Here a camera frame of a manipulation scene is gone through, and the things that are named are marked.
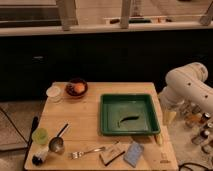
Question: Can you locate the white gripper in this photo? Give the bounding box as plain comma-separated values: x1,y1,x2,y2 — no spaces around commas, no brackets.
158,87,183,125

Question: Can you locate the green plastic tray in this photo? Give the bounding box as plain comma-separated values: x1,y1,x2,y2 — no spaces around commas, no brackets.
100,94,160,136

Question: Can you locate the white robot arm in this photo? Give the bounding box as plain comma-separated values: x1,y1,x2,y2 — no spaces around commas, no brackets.
158,62,213,126

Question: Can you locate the yellow corn piece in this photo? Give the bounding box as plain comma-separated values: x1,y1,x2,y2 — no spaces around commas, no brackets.
155,134,163,146

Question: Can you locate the spice jars rack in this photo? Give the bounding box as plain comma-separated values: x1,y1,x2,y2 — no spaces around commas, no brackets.
180,103,212,152

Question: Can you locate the blue sponge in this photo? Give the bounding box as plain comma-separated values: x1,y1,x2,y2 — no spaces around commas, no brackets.
123,141,144,167

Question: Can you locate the small wooden block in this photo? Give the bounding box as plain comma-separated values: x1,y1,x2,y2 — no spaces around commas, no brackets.
100,142,125,166

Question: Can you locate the orange fruit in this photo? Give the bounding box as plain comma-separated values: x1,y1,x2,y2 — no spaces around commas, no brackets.
74,83,85,93

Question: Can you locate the dark red bowl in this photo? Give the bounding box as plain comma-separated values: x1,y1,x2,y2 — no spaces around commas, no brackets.
65,78,88,98

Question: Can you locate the metal fork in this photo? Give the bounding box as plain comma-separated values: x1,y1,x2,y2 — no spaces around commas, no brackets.
69,147,106,159

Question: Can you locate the metal measuring cup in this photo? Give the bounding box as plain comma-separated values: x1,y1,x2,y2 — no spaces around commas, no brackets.
49,123,69,154

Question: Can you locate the white plastic cup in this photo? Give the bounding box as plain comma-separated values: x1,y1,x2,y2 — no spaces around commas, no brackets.
46,86,62,102

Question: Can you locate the green plastic cup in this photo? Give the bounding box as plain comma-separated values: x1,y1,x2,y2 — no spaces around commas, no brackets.
32,128,48,145

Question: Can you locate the black cable right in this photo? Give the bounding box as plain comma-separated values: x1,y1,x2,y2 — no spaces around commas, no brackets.
178,161,211,171

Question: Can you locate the black cable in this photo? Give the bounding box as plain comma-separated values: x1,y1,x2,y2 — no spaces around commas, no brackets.
0,107,39,168
178,161,211,171

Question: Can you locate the black cable left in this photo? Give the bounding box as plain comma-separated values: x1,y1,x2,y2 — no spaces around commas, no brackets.
0,107,39,168

